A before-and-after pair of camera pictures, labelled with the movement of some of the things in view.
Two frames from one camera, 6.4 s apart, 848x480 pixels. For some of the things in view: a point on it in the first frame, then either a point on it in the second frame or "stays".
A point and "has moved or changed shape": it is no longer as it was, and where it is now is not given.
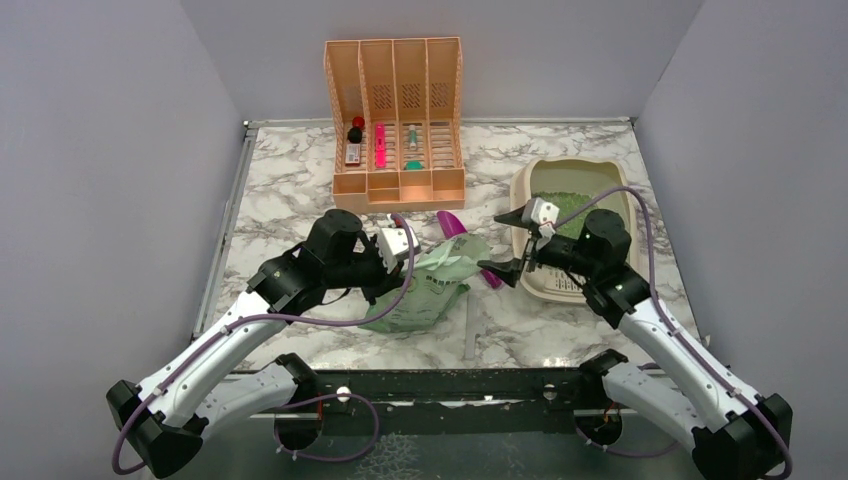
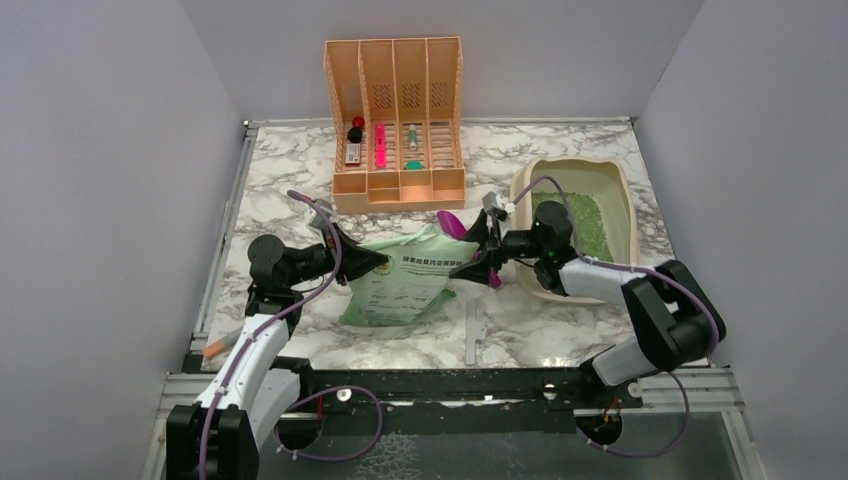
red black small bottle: [355, 133] stays
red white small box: [353, 155] stays
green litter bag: [436, 282] has moved or changed shape
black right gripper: [507, 269] -> [478, 271]
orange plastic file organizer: [396, 114] stays
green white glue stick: [412, 137] stays
